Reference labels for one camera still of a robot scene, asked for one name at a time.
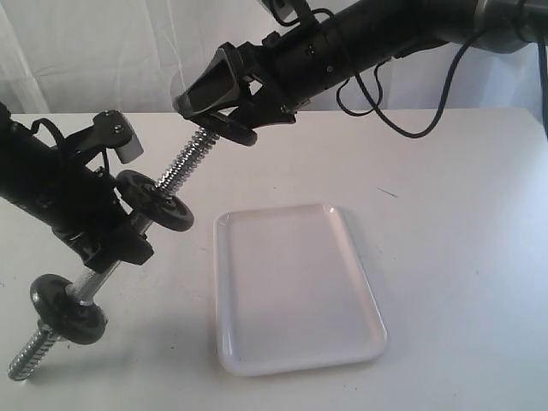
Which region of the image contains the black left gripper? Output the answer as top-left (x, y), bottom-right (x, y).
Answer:
top-left (42, 158), bottom-right (153, 273)

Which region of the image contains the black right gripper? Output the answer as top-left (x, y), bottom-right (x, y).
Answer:
top-left (173, 18), bottom-right (343, 128)

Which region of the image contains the black weight plate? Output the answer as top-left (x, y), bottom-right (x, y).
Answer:
top-left (207, 112), bottom-right (257, 146)
top-left (29, 274), bottom-right (107, 345)

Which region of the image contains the black weight plate end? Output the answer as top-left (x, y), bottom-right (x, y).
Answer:
top-left (116, 170), bottom-right (194, 232)

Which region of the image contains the chrome threaded dumbbell bar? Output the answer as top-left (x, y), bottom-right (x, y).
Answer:
top-left (8, 129), bottom-right (217, 381)

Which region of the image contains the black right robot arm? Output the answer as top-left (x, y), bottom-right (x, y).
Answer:
top-left (174, 1), bottom-right (547, 136)

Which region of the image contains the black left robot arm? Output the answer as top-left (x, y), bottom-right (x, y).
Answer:
top-left (1, 106), bottom-right (153, 272)

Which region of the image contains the white rectangular plastic tray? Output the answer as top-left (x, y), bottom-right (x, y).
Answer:
top-left (214, 203), bottom-right (388, 377)

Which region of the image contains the white backdrop curtain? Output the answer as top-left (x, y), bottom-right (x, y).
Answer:
top-left (1, 1), bottom-right (542, 121)

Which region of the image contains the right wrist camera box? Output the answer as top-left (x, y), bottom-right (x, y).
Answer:
top-left (259, 0), bottom-right (314, 27)

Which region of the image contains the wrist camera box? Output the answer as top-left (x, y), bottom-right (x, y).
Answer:
top-left (77, 110), bottom-right (144, 164)
top-left (259, 0), bottom-right (314, 27)

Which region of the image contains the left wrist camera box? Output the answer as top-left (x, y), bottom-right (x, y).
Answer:
top-left (77, 110), bottom-right (144, 164)

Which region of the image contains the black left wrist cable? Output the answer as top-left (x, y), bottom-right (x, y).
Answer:
top-left (29, 119), bottom-right (112, 181)

